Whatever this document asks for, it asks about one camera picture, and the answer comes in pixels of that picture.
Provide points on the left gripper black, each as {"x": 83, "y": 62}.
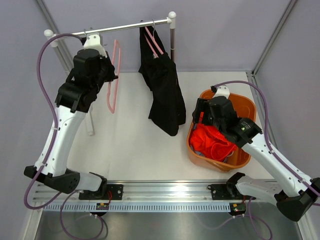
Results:
{"x": 107, "y": 61}

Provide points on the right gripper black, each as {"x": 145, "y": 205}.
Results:
{"x": 202, "y": 105}

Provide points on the orange shorts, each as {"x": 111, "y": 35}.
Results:
{"x": 209, "y": 141}

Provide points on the black shorts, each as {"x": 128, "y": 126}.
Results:
{"x": 168, "y": 110}

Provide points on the light blue shorts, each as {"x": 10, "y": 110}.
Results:
{"x": 224, "y": 160}

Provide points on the pink hanger with black shorts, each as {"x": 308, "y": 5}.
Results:
{"x": 152, "y": 37}

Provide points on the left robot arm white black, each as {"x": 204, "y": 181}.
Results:
{"x": 92, "y": 68}

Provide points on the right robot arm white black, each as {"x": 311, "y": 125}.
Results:
{"x": 293, "y": 194}

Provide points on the orange plastic basket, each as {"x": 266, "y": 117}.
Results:
{"x": 244, "y": 107}

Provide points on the silver white clothes rack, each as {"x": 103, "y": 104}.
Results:
{"x": 80, "y": 36}

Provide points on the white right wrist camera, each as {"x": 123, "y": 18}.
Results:
{"x": 220, "y": 91}

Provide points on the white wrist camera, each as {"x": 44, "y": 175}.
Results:
{"x": 95, "y": 41}
{"x": 220, "y": 91}

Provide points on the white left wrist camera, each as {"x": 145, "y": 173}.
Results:
{"x": 95, "y": 41}

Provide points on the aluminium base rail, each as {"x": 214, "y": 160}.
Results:
{"x": 126, "y": 191}

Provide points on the white slotted cable duct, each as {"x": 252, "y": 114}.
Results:
{"x": 141, "y": 207}

